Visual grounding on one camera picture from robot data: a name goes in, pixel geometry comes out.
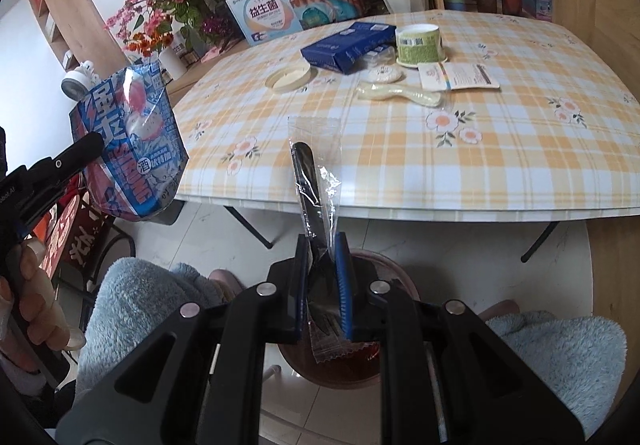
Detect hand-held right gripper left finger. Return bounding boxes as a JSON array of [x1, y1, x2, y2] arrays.
[[57, 232, 313, 445]]

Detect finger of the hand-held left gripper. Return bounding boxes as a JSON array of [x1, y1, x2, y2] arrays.
[[27, 132, 104, 176], [15, 170, 88, 238]]

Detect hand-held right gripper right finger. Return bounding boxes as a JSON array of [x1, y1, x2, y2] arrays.
[[335, 231, 586, 445]]

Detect blue pink drink pouch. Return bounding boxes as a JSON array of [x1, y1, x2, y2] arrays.
[[67, 60, 191, 222]]

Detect brown plastic bin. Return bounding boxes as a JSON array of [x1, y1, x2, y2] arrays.
[[277, 247, 421, 388]]

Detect black plastic fork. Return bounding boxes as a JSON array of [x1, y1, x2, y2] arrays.
[[287, 115, 371, 366]]

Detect clear plastic spoon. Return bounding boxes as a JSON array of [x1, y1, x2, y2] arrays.
[[356, 81, 453, 108]]

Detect beige round lid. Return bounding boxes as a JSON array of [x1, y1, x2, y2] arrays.
[[264, 64, 319, 93]]

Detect blue cardboard box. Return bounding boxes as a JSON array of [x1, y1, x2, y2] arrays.
[[300, 22, 397, 75]]

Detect white printed card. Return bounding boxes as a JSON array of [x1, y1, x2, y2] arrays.
[[417, 62, 501, 91]]

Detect green paper cup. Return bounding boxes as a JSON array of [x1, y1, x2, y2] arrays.
[[395, 24, 447, 67]]

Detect person's left hand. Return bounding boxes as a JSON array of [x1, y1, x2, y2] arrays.
[[0, 237, 87, 371]]

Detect red printed bag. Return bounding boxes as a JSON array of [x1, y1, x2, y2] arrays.
[[40, 195, 116, 286]]

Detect white standing fan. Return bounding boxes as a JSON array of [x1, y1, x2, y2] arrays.
[[61, 60, 98, 101]]

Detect black table leg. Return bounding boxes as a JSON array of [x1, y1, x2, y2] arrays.
[[520, 221, 561, 263], [222, 205, 275, 248]]

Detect pink slipper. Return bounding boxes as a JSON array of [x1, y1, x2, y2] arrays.
[[207, 267, 246, 298], [477, 300, 523, 323]]

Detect orange flowers in white vase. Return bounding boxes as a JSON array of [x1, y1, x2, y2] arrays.
[[125, 22, 188, 82]]

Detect person's left leg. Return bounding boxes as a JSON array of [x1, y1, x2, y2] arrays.
[[75, 257, 241, 396]]

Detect small white blue box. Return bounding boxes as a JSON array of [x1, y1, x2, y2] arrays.
[[170, 38, 198, 68]]

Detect low wooden cabinet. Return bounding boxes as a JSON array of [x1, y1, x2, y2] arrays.
[[165, 38, 251, 96]]

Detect pink fabric item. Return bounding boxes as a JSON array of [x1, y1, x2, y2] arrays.
[[200, 41, 236, 61]]

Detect purple flower bunch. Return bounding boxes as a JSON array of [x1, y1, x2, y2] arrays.
[[200, 15, 236, 43]]

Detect white blue printed box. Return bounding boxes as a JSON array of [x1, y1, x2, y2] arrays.
[[225, 0, 304, 47]]

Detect colourful pack of cans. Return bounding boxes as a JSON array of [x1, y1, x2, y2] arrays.
[[289, 0, 361, 29]]

